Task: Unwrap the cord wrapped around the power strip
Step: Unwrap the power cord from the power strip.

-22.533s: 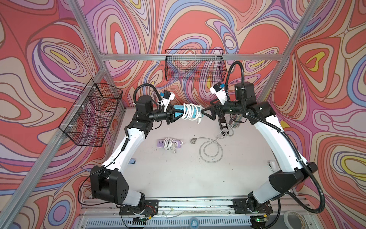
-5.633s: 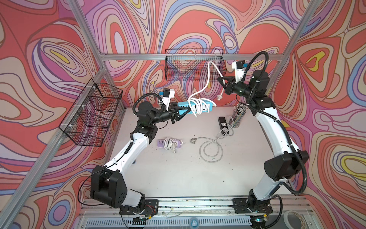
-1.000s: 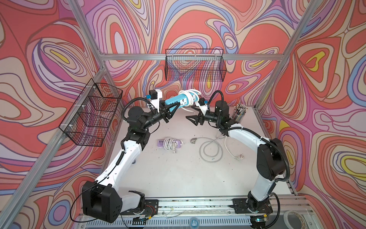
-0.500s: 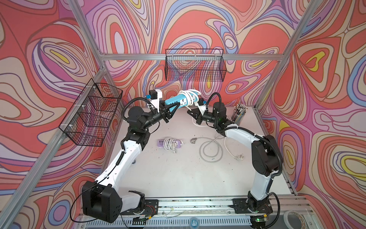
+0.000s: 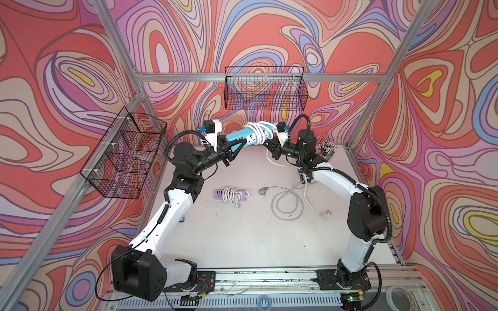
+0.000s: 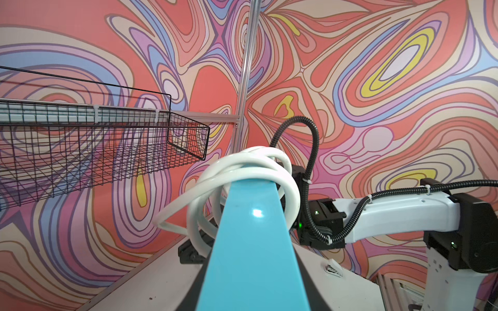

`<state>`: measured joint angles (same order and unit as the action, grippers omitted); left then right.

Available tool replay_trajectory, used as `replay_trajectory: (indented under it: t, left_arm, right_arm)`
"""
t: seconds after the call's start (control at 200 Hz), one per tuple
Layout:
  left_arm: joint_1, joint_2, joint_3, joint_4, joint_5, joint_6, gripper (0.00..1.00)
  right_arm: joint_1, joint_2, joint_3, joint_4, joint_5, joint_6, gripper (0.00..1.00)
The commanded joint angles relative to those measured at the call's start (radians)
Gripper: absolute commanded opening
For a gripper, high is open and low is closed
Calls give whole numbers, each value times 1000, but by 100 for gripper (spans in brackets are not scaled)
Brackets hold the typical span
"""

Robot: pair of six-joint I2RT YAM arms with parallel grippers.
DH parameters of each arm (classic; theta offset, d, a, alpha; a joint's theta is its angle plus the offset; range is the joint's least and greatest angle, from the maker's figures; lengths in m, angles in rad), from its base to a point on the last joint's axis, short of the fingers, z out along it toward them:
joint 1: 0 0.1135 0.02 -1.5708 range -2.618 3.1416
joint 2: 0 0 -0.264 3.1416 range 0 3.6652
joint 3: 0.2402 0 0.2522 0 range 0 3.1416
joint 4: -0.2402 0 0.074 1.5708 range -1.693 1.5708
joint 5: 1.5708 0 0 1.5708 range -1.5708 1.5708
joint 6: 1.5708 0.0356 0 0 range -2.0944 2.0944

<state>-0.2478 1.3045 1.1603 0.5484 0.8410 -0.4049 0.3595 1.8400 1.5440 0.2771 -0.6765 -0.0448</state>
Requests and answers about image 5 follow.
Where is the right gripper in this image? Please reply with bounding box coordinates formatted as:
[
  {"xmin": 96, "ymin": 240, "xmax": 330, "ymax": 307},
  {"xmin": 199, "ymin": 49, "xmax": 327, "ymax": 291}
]
[{"xmin": 261, "ymin": 136, "xmax": 305, "ymax": 161}]

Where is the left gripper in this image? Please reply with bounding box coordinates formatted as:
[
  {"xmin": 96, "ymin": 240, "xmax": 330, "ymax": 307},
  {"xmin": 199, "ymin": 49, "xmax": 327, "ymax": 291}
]
[{"xmin": 191, "ymin": 137, "xmax": 245, "ymax": 179}]

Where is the blue power strip with cord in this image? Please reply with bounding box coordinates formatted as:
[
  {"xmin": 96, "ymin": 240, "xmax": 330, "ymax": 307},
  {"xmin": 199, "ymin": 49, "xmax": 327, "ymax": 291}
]
[{"xmin": 225, "ymin": 121, "xmax": 332, "ymax": 219}]

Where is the black power strip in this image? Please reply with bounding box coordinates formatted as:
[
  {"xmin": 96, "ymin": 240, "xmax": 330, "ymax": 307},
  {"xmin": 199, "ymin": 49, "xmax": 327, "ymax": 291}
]
[{"xmin": 298, "ymin": 168, "xmax": 313, "ymax": 185}]

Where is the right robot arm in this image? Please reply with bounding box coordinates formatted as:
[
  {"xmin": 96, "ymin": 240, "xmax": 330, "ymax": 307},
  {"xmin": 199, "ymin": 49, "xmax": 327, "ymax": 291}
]
[{"xmin": 257, "ymin": 114, "xmax": 392, "ymax": 310}]

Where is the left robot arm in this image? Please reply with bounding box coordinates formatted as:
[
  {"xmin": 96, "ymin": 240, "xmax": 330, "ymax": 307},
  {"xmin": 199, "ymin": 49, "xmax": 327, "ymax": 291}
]
[{"xmin": 105, "ymin": 130, "xmax": 251, "ymax": 301}]

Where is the metal cup of pens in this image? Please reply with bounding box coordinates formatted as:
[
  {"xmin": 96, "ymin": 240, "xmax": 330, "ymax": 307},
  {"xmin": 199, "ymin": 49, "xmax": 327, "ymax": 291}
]
[{"xmin": 319, "ymin": 141, "xmax": 337, "ymax": 161}]

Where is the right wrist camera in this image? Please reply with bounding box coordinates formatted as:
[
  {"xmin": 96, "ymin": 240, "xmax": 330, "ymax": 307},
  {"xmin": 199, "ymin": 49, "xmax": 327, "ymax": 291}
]
[{"xmin": 276, "ymin": 122, "xmax": 291, "ymax": 146}]

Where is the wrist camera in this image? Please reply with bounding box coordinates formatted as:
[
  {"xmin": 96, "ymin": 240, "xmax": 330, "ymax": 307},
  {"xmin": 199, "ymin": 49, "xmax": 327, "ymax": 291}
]
[
  {"xmin": 201, "ymin": 119, "xmax": 223, "ymax": 151},
  {"xmin": 276, "ymin": 122, "xmax": 291, "ymax": 146}
]

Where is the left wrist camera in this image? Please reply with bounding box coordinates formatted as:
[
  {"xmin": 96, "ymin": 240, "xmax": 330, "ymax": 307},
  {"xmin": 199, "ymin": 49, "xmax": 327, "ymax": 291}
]
[{"xmin": 201, "ymin": 119, "xmax": 223, "ymax": 151}]

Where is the purple power strip with cord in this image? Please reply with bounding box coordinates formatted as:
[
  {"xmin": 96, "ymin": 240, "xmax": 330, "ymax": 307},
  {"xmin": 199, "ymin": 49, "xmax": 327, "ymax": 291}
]
[{"xmin": 214, "ymin": 186, "xmax": 250, "ymax": 209}]

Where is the black wire basket back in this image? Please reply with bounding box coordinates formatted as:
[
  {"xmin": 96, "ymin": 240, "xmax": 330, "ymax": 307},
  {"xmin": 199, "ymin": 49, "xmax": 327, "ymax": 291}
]
[{"xmin": 224, "ymin": 65, "xmax": 309, "ymax": 112}]

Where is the black wire basket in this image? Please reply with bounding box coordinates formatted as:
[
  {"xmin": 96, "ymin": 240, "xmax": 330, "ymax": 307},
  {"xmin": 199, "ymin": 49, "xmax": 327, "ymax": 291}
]
[
  {"xmin": 80, "ymin": 108, "xmax": 167, "ymax": 200},
  {"xmin": 224, "ymin": 65, "xmax": 309, "ymax": 112}
]

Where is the aluminium frame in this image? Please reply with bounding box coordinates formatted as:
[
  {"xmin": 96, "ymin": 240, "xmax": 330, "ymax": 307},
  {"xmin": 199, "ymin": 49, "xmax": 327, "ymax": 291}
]
[{"xmin": 0, "ymin": 0, "xmax": 444, "ymax": 311}]

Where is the black wire basket left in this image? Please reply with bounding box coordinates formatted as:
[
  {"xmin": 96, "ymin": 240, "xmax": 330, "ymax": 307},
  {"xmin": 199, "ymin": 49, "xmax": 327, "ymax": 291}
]
[{"xmin": 80, "ymin": 108, "xmax": 167, "ymax": 200}]

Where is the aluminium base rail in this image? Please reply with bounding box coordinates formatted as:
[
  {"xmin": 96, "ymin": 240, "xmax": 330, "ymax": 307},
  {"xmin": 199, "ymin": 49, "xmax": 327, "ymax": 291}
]
[{"xmin": 98, "ymin": 265, "xmax": 438, "ymax": 310}]

